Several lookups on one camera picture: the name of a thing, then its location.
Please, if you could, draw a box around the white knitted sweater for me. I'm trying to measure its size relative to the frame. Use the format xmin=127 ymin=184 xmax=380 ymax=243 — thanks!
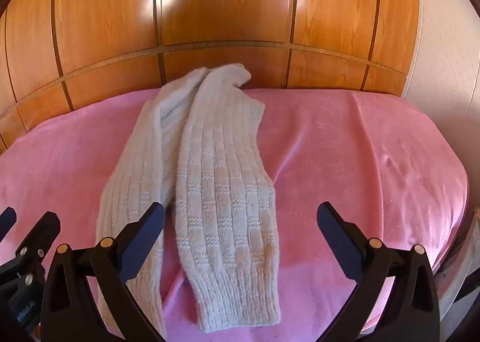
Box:
xmin=95 ymin=63 xmax=283 ymax=342

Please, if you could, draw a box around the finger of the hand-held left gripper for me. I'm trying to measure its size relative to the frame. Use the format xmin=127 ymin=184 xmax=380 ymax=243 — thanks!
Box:
xmin=0 ymin=207 xmax=18 ymax=244
xmin=7 ymin=211 xmax=62 ymax=283

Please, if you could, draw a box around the pink blanket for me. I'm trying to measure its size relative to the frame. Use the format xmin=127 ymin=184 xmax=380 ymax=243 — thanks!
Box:
xmin=0 ymin=87 xmax=472 ymax=342

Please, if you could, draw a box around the grey mattress edge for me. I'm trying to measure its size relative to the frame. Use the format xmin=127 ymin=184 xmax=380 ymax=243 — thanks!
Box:
xmin=435 ymin=209 xmax=480 ymax=322

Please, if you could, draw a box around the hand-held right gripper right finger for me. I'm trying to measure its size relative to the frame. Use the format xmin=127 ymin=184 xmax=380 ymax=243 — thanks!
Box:
xmin=316 ymin=202 xmax=442 ymax=342

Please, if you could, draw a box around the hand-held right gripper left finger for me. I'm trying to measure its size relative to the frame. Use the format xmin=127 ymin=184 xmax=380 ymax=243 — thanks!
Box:
xmin=39 ymin=201 xmax=167 ymax=342

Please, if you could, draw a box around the wooden panelled headboard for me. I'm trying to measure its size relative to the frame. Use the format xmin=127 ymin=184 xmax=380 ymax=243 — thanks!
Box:
xmin=0 ymin=0 xmax=421 ymax=155

